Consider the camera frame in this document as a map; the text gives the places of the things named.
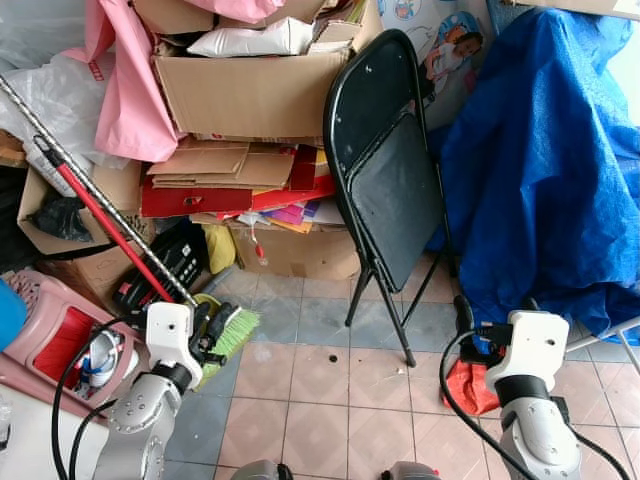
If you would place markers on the black striped bag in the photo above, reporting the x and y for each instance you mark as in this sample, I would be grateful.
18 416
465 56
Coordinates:
165 265

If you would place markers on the large open cardboard box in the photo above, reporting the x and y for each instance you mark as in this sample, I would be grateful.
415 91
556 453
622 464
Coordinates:
250 95

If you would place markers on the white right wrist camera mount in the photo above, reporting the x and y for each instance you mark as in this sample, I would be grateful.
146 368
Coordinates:
535 345

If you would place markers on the flattened brown cardboard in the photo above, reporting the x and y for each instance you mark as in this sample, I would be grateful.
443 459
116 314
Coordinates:
210 165

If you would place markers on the black plastic bag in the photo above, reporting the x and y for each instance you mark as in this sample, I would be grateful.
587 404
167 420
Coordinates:
60 220

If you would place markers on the grey robot left leg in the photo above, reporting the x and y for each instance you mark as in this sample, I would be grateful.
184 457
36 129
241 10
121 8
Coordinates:
258 472

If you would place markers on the red flat box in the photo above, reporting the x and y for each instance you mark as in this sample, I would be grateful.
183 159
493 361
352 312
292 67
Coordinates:
190 200

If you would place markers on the pale flat board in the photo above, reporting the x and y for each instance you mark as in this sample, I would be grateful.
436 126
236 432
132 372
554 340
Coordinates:
580 7

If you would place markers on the white metal rack leg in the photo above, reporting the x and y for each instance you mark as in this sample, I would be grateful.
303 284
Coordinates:
600 340

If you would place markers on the white and blue shoe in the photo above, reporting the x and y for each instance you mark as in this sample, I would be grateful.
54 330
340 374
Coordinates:
100 360

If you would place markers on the grey robot leg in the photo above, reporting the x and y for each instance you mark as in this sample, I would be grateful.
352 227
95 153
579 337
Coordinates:
415 473
258 472

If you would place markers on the black folding chair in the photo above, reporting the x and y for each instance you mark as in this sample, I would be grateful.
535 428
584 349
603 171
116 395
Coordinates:
400 190

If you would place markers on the small open cardboard box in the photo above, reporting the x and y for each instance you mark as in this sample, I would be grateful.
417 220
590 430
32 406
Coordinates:
125 185

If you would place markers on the blue plastic container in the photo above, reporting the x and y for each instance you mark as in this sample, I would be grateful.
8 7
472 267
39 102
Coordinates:
10 315

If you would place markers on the orange-red bag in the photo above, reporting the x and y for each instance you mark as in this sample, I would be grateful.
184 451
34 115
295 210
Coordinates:
475 385

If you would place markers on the pale book stack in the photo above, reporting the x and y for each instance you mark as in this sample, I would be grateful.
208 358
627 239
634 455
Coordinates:
340 25

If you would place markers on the child print package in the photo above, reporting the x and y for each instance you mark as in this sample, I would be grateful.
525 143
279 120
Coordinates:
445 50

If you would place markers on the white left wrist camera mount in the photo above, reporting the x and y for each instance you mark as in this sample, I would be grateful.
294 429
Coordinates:
168 335

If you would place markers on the colourful paper stack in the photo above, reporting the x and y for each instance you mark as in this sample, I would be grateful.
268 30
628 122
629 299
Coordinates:
285 215

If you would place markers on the translucent white plastic bag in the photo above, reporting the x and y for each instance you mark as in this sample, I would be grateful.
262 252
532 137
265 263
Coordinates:
50 110

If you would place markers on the pink cloth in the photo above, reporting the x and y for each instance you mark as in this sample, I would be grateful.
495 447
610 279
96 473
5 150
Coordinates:
240 8

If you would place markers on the grey robot right leg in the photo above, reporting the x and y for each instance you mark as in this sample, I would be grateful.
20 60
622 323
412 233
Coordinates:
415 473

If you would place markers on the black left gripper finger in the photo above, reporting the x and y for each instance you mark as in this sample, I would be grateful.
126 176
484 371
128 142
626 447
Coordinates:
226 318
220 349

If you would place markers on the blue tarp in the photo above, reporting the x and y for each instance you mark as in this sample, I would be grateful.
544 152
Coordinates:
540 180

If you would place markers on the white soft packet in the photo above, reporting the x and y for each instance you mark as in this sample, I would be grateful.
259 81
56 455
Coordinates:
250 40

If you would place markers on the plain brown cardboard box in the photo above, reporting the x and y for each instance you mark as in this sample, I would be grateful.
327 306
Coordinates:
75 272

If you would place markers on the low brown cardboard box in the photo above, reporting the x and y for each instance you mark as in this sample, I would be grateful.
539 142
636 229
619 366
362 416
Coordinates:
300 255

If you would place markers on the pink plastic bag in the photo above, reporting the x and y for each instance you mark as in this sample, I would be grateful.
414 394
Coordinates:
130 100

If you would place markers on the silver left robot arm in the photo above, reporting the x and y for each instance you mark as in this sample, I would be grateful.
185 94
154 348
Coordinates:
135 425

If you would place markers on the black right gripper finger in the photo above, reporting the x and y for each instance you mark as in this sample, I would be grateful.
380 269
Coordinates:
465 313

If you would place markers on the yellow bag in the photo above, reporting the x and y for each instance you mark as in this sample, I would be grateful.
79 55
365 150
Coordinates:
220 250

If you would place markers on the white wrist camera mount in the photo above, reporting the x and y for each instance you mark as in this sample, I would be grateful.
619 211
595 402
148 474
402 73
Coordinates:
535 345
168 335

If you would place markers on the chrome spiral pole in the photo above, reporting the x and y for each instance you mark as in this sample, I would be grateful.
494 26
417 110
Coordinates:
60 150

